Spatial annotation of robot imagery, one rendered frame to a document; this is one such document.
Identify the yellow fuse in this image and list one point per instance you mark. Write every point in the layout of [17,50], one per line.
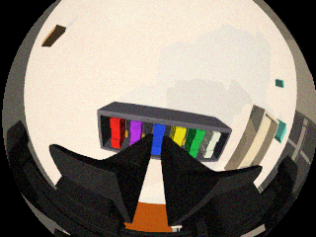
[177,134]

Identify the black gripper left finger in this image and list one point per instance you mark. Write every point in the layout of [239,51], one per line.
[119,177]

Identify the purple fuse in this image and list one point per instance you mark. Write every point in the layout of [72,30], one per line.
[136,131]

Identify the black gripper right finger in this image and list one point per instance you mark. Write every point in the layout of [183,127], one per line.
[189,185]

